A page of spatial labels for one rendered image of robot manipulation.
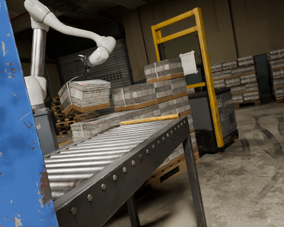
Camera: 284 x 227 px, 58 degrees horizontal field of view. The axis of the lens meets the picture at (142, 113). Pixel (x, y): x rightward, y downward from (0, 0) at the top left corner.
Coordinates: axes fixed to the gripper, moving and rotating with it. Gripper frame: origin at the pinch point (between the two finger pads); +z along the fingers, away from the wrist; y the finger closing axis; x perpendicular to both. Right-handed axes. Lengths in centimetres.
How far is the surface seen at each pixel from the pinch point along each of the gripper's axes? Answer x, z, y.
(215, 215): 30, -83, 137
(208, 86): 161, -26, 41
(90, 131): -8, -8, 55
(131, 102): 48, -5, 39
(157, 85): 81, -15, 27
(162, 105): 84, -12, 50
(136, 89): 49, -15, 28
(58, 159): -76, -86, 59
